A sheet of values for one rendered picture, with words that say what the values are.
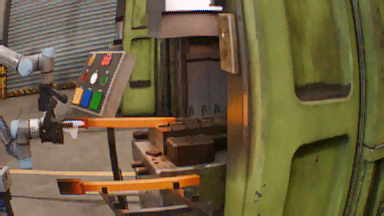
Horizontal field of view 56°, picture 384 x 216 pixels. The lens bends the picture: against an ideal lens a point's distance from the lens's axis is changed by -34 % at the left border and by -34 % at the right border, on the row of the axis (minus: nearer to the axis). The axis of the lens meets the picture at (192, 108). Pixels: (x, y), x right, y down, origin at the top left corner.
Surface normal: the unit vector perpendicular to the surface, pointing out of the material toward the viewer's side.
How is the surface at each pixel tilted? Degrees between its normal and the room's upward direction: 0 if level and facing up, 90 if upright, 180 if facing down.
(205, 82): 90
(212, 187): 90
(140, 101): 90
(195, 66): 90
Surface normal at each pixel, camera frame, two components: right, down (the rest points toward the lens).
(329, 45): 0.30, 0.16
